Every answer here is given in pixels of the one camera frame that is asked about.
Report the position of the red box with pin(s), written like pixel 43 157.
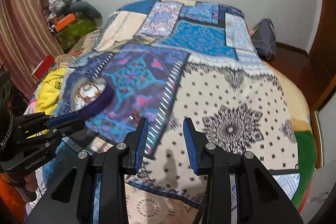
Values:
pixel 42 68

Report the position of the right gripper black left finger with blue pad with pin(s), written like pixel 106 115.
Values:
pixel 71 198

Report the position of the brown wooden door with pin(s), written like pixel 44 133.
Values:
pixel 322 53

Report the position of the yellow cartoon blanket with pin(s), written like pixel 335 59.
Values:
pixel 48 93

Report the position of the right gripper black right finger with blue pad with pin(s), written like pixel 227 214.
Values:
pixel 260 199

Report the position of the striped bedsheet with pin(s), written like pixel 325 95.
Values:
pixel 81 47

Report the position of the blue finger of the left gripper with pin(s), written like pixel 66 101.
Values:
pixel 63 119

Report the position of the pile of clothes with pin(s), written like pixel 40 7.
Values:
pixel 80 7

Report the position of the purple heart-shaped jewelry box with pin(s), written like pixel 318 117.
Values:
pixel 89 97

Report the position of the green patterned storage box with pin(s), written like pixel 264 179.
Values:
pixel 73 32

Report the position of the orange box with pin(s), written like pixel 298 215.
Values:
pixel 64 22

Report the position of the red striped curtain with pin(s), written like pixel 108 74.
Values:
pixel 25 40

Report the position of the patchwork patterned bed blanket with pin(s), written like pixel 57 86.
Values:
pixel 167 61

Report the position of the grey purple backpack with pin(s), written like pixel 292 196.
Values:
pixel 264 39

